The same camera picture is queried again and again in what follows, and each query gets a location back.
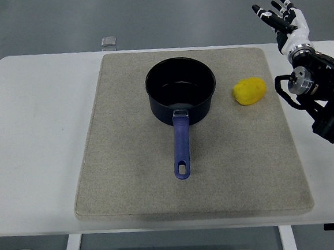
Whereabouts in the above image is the beige fabric mat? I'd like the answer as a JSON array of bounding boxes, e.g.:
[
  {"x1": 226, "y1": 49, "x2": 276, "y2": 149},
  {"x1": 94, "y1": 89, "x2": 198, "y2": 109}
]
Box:
[{"x1": 62, "y1": 38, "x2": 316, "y2": 233}]

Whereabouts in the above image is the small clear plastic block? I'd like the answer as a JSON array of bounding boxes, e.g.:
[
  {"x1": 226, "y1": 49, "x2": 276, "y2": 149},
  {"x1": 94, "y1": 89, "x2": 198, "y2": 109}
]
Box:
[{"x1": 100, "y1": 36, "x2": 118, "y2": 52}]

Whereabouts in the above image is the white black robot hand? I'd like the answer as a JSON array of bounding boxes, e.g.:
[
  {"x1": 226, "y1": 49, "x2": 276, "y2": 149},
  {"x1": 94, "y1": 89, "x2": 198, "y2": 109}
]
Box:
[{"x1": 251, "y1": 0, "x2": 315, "y2": 58}]

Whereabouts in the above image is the yellow potato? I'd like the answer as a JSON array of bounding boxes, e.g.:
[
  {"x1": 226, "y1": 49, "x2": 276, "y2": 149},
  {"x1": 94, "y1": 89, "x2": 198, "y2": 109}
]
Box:
[{"x1": 231, "y1": 76, "x2": 268, "y2": 106}]

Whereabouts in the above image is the dark blue pot with handle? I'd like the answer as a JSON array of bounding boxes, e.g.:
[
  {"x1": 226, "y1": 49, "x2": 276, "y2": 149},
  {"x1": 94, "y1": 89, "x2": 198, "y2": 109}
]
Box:
[{"x1": 143, "y1": 54, "x2": 224, "y2": 182}]

